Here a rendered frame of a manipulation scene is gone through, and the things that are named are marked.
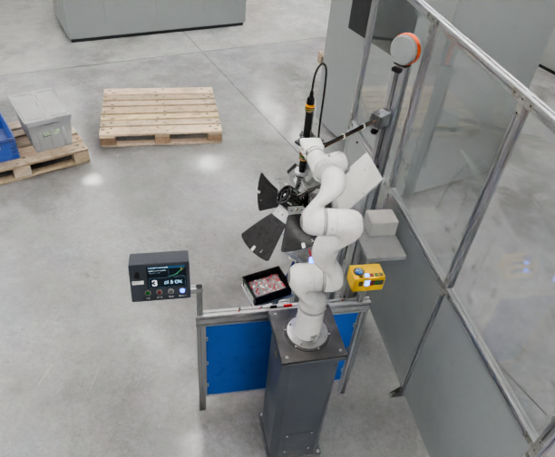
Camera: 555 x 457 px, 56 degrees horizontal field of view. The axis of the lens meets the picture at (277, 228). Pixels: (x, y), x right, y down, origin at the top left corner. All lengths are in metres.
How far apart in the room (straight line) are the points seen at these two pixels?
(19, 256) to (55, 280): 0.41
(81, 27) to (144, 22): 0.86
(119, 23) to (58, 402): 5.65
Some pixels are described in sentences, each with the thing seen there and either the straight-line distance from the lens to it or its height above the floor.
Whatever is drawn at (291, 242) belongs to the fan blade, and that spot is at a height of 1.15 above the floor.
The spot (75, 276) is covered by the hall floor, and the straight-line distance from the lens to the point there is 4.12.
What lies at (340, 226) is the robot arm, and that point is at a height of 1.71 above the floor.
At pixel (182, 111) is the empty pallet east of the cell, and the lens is 5.76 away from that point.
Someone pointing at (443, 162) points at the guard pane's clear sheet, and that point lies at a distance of 2.77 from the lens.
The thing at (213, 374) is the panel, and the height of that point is 0.34.
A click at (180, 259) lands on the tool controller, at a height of 1.25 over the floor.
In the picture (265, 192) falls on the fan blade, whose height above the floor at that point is 1.08.
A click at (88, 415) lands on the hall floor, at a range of 3.38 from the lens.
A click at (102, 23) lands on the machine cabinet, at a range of 7.91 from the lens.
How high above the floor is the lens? 2.86
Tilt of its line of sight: 40 degrees down
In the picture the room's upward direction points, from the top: 6 degrees clockwise
